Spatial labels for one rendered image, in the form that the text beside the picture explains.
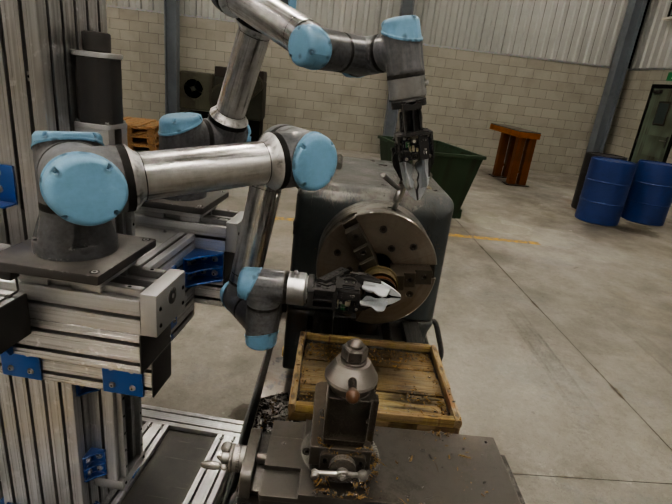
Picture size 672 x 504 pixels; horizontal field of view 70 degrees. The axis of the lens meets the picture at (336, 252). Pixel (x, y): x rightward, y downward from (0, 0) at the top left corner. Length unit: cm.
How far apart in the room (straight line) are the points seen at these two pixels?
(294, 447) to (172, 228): 83
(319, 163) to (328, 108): 1025
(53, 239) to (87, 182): 21
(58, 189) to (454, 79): 1101
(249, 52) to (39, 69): 50
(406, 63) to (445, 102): 1058
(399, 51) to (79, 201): 62
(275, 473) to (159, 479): 110
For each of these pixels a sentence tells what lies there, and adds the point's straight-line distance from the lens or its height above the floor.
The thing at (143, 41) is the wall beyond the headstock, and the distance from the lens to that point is 1184.
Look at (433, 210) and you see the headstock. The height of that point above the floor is 122.
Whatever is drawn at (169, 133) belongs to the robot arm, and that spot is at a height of 134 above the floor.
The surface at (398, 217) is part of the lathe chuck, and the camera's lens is 120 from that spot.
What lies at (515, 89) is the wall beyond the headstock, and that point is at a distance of 1203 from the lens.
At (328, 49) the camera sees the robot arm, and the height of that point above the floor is 158.
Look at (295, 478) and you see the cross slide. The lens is 80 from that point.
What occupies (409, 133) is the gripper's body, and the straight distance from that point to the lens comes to 98.
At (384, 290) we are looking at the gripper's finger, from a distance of 107.
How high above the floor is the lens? 153
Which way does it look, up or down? 20 degrees down
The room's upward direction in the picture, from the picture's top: 7 degrees clockwise
